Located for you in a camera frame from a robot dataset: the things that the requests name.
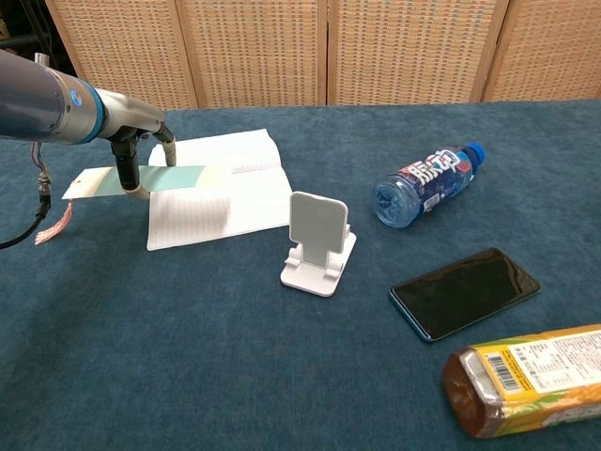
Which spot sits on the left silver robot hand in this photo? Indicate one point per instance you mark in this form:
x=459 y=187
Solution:
x=131 y=117

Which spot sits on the teal cream bookmark with tassel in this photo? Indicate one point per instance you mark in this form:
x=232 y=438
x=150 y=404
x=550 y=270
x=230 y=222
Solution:
x=174 y=177

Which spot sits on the wooden rattan folding screen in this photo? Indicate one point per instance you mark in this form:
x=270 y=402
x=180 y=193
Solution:
x=258 y=51

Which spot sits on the open white notebook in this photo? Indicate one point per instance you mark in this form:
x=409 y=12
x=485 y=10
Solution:
x=258 y=206

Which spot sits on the white folding phone stand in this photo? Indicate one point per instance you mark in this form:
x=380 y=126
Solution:
x=317 y=225

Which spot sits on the dark teal table cloth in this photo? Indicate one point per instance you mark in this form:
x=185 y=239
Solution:
x=235 y=376

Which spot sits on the blue sports drink bottle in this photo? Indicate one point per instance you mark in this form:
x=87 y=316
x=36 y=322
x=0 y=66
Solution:
x=422 y=188

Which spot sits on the black smartphone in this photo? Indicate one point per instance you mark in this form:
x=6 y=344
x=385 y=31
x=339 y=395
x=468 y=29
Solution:
x=465 y=293

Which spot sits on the yellow-label tea bottle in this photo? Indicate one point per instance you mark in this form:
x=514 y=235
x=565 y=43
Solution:
x=530 y=380

